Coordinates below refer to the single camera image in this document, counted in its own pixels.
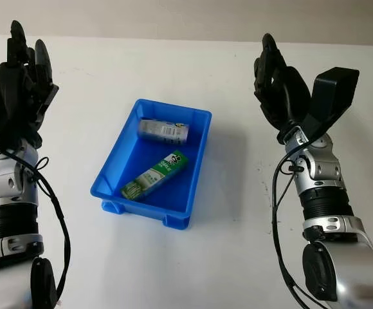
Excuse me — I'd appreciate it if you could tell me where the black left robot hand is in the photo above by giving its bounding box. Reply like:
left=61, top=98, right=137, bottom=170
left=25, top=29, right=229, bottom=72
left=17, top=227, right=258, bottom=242
left=0, top=20, right=60, bottom=150

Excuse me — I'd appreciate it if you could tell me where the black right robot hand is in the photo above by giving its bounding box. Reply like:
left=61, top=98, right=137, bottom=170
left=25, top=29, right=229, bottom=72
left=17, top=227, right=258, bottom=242
left=253, top=33, right=313, bottom=131

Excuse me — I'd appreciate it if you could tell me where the trash bag roll blue label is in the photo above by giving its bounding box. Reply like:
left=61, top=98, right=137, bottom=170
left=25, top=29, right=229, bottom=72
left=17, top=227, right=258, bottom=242
left=137, top=118, right=190, bottom=147

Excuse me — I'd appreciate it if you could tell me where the green carton box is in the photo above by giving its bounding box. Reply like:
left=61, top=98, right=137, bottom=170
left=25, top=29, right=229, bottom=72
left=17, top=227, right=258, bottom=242
left=120, top=151, right=189, bottom=201

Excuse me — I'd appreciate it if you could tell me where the blue plastic tray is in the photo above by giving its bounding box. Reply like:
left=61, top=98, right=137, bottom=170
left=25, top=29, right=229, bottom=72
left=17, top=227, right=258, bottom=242
left=89, top=98, right=213, bottom=232

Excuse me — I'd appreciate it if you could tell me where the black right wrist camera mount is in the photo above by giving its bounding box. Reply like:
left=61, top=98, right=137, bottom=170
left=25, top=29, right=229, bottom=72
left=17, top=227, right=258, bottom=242
left=301, top=66, right=361, bottom=140

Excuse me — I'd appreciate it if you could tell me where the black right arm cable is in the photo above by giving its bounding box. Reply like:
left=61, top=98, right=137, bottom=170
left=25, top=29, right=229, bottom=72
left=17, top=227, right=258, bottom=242
left=271, top=133, right=318, bottom=309

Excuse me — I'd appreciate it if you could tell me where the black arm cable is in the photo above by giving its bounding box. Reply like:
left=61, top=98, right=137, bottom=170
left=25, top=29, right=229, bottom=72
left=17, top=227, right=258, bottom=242
left=0, top=143, right=72, bottom=305
left=271, top=133, right=318, bottom=309

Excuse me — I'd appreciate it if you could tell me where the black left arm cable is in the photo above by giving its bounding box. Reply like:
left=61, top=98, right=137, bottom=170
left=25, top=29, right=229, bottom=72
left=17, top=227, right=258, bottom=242
left=0, top=143, right=72, bottom=305

